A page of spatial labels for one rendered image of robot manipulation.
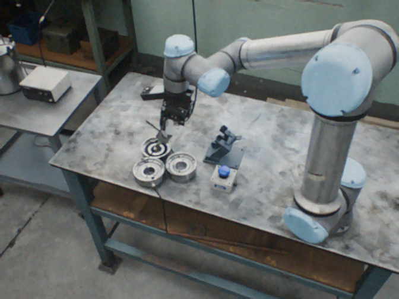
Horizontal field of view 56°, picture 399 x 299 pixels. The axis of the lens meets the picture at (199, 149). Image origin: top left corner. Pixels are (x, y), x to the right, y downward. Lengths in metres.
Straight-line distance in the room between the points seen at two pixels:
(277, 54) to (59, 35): 2.28
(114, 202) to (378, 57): 1.15
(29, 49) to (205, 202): 2.36
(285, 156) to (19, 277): 1.45
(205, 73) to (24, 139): 1.70
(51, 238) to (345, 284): 1.50
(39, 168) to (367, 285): 1.72
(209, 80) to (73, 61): 2.14
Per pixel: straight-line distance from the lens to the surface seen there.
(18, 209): 2.43
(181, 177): 1.25
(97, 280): 2.04
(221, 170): 1.21
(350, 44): 0.72
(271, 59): 0.96
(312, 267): 1.44
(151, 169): 1.30
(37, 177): 2.25
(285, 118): 1.53
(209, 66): 0.98
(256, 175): 1.30
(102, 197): 1.60
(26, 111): 1.90
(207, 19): 2.84
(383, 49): 0.76
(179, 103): 1.14
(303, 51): 0.91
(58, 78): 1.91
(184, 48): 1.00
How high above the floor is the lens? 1.79
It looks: 46 degrees down
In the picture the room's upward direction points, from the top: 1 degrees counter-clockwise
